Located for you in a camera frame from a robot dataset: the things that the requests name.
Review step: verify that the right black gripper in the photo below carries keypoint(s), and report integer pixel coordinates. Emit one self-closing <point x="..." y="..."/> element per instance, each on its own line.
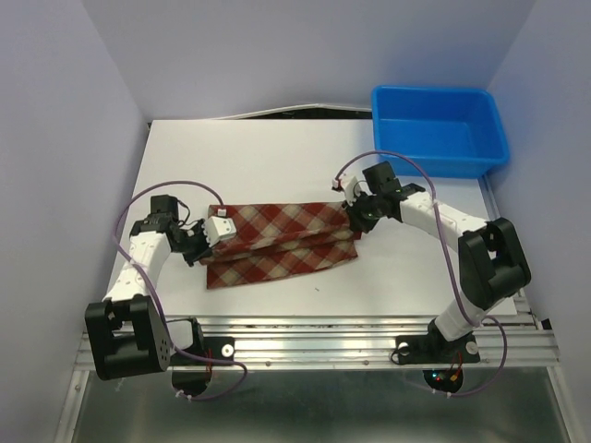
<point x="357" y="221"/>

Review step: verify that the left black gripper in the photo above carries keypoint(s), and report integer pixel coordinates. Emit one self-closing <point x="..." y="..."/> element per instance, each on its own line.
<point x="204" y="249"/>

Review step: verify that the red plaid skirt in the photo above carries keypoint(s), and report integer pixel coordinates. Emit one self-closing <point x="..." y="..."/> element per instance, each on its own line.
<point x="276" y="241"/>

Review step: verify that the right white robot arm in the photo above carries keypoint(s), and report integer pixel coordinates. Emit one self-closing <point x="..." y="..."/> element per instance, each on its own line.
<point x="491" y="261"/>

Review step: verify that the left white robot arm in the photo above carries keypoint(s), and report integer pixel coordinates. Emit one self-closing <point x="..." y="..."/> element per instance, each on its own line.
<point x="127" y="332"/>

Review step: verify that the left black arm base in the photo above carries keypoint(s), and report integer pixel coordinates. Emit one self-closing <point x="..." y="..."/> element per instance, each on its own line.
<point x="193" y="380"/>

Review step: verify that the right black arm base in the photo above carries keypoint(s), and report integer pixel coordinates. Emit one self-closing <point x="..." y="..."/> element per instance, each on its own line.
<point x="443" y="360"/>

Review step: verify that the blue plastic bin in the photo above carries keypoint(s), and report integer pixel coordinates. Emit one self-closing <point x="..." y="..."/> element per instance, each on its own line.
<point x="448" y="132"/>

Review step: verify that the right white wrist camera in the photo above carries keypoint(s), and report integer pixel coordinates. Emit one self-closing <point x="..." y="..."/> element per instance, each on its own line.
<point x="350" y="187"/>

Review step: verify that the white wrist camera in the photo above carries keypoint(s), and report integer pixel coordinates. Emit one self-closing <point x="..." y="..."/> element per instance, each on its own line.
<point x="219" y="227"/>
<point x="350" y="187"/>

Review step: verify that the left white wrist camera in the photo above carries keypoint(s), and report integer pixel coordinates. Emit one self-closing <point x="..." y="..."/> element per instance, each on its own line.
<point x="219" y="227"/>

